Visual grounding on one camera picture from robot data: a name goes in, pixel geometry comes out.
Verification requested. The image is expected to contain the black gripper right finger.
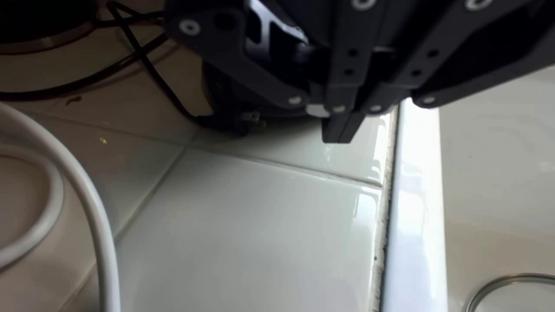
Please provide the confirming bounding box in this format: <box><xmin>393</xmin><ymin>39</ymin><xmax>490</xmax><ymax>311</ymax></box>
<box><xmin>344</xmin><ymin>0</ymin><xmax>555</xmax><ymax>145</ymax></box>

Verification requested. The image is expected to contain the thick white cable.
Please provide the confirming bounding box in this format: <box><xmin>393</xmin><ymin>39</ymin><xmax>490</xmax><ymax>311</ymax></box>
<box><xmin>0</xmin><ymin>103</ymin><xmax>124</xmax><ymax>312</ymax></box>

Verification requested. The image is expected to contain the black coffeemaker power cord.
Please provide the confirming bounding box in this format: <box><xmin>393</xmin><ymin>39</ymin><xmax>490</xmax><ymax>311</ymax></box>
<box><xmin>105</xmin><ymin>0</ymin><xmax>257</xmax><ymax>132</ymax></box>

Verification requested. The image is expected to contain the black countertop appliance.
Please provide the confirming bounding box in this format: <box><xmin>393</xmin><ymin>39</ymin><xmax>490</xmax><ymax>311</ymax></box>
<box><xmin>0</xmin><ymin>0</ymin><xmax>101</xmax><ymax>58</ymax></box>

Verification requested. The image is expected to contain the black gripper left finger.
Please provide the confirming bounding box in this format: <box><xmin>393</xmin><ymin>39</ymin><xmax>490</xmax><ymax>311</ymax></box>
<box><xmin>165</xmin><ymin>0</ymin><xmax>351</xmax><ymax>145</ymax></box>

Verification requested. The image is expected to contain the black looped cord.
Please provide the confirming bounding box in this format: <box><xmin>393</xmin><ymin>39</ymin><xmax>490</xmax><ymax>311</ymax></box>
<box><xmin>0</xmin><ymin>32</ymin><xmax>174</xmax><ymax>105</ymax></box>

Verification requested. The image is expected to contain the white ceramic sink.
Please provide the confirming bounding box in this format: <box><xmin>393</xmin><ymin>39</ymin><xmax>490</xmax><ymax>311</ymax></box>
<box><xmin>381</xmin><ymin>68</ymin><xmax>555</xmax><ymax>312</ymax></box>

